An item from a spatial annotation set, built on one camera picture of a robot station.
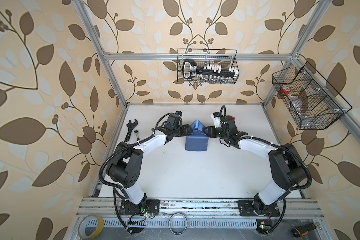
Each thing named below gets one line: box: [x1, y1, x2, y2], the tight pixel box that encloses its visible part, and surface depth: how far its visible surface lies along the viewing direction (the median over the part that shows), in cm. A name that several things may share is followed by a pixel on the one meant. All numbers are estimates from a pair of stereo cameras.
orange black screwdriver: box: [291, 222, 321, 238], surface depth 68 cm
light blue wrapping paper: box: [185, 119, 209, 152], surface depth 91 cm
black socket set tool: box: [182, 59, 240, 80], surface depth 86 cm
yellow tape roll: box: [78, 214, 104, 239], surface depth 70 cm
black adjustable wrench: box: [124, 119, 138, 142], surface depth 110 cm
